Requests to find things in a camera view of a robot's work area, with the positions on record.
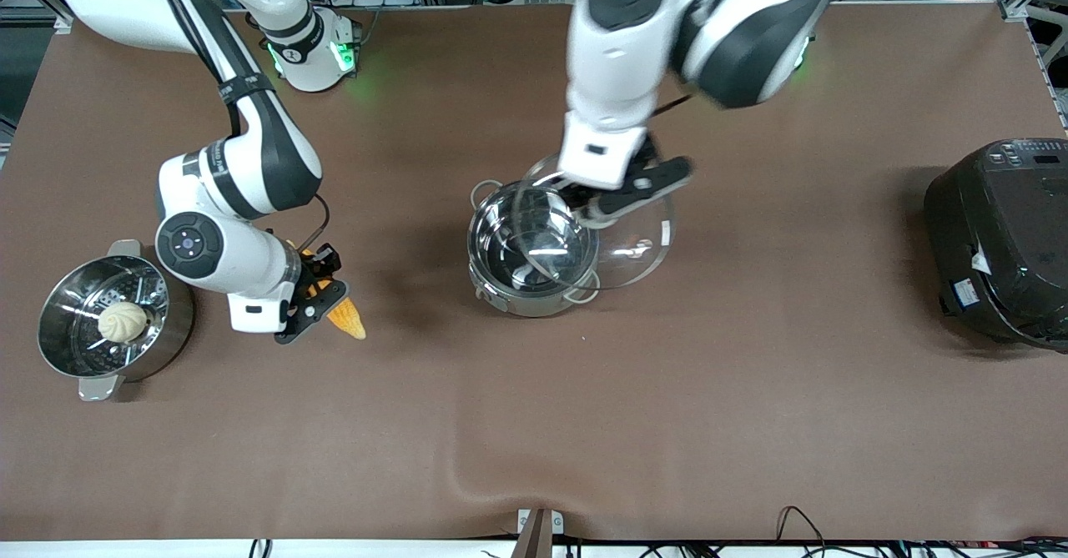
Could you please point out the steel steamer pot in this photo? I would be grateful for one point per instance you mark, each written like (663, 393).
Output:
(163, 324)

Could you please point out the steel cooking pot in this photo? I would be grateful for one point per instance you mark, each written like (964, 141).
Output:
(534, 304)

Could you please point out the yellow corn cob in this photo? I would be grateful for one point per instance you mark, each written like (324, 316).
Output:
(349, 320)

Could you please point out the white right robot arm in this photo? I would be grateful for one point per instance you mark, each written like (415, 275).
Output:
(250, 149)

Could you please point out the white steamed bun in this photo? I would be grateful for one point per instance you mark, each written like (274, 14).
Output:
(123, 322)

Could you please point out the brown table mat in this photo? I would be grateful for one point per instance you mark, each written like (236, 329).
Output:
(751, 391)

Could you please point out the metal table edge bracket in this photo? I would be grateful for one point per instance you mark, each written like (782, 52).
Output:
(541, 526)

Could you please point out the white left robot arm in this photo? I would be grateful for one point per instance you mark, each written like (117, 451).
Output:
(634, 49)

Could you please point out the glass pot lid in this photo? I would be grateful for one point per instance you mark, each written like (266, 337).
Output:
(638, 245)

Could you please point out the black rice cooker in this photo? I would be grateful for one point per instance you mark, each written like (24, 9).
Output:
(997, 249)

